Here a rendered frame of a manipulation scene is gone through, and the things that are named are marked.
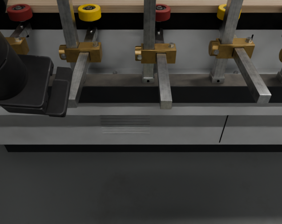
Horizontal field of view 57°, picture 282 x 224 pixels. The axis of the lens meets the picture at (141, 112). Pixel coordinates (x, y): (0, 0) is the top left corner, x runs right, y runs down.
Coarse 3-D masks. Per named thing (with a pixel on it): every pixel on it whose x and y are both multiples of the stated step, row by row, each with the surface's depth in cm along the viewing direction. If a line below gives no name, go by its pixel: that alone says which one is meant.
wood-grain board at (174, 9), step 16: (16, 0) 99; (32, 0) 99; (48, 0) 99; (80, 0) 99; (96, 0) 99; (112, 0) 99; (128, 0) 99; (160, 0) 99; (176, 0) 99; (192, 0) 99; (208, 0) 99; (224, 0) 99; (256, 0) 99; (272, 0) 99
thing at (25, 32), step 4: (20, 24) 96; (24, 24) 96; (28, 24) 96; (16, 28) 93; (20, 28) 93; (24, 28) 93; (28, 28) 96; (16, 32) 91; (20, 32) 91; (24, 32) 93; (28, 32) 96; (12, 36) 88; (20, 36) 90; (24, 36) 93
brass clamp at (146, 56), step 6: (138, 48) 85; (156, 48) 85; (162, 48) 85; (168, 48) 85; (174, 48) 85; (138, 54) 85; (144, 54) 85; (150, 54) 85; (156, 54) 85; (168, 54) 85; (174, 54) 85; (138, 60) 87; (144, 60) 86; (150, 60) 86; (168, 60) 86; (174, 60) 86
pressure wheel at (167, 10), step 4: (156, 4) 94; (160, 4) 94; (164, 4) 94; (156, 8) 92; (160, 8) 91; (164, 8) 92; (168, 8) 91; (156, 12) 89; (160, 12) 89; (164, 12) 89; (168, 12) 90; (156, 16) 90; (160, 16) 90; (164, 16) 90; (168, 16) 91; (156, 20) 91; (160, 20) 91; (164, 20) 91
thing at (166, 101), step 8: (160, 32) 96; (160, 40) 91; (160, 56) 83; (160, 64) 80; (160, 72) 76; (160, 80) 73; (168, 80) 73; (160, 88) 71; (168, 88) 71; (160, 96) 68; (168, 96) 68; (160, 104) 68; (168, 104) 68
